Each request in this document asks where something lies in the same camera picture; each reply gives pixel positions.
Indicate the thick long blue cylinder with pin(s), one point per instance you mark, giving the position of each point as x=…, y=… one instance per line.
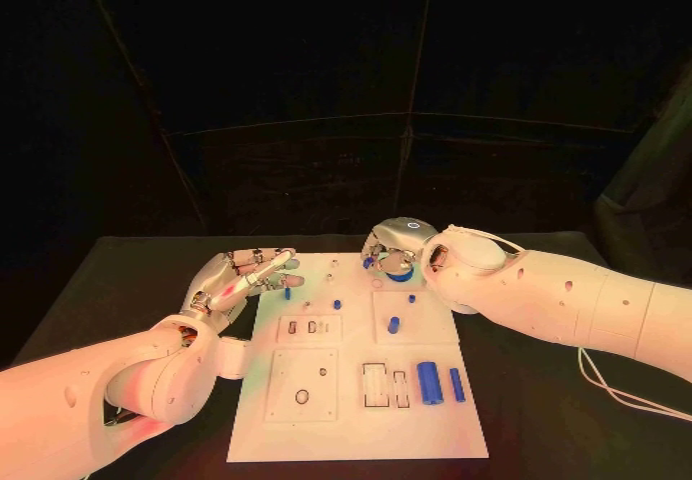
x=430, y=383

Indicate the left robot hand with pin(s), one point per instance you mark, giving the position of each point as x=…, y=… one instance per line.
x=230, y=279

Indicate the blue gear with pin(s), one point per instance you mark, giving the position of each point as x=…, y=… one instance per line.
x=400, y=276

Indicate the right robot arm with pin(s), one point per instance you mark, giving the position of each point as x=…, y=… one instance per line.
x=567, y=296

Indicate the short blue cylinder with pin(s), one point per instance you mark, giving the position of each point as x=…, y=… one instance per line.
x=394, y=324

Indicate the thin long blue cylinder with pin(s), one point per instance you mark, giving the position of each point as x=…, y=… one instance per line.
x=458, y=384

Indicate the white task board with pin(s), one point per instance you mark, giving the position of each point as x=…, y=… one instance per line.
x=357, y=360

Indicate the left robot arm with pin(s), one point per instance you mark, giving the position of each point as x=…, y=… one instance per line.
x=81, y=382

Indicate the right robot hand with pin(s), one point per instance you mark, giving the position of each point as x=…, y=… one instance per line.
x=397, y=236

